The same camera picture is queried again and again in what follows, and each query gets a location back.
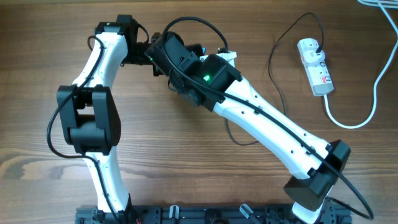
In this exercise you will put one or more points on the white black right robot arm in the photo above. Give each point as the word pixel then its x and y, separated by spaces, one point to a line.
pixel 214 82

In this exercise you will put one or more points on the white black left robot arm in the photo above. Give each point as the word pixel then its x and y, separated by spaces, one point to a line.
pixel 90 120

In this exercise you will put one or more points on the white charger plug adapter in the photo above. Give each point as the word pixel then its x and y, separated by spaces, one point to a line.
pixel 310 58

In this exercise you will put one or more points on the white power strip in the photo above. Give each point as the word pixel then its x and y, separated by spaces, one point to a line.
pixel 318 76

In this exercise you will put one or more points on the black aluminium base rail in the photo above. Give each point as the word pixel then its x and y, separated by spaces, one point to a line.
pixel 273 213

